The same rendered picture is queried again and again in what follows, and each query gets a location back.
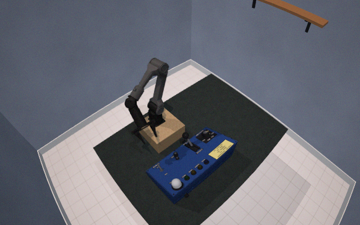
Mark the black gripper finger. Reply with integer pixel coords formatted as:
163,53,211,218
150,123,157,137
134,132,145,144

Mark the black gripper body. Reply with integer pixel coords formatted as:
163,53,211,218
131,116,156,135

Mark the blue control console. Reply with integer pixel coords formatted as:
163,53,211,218
146,127,237,204

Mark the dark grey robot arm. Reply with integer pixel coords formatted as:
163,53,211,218
125,58,169,127

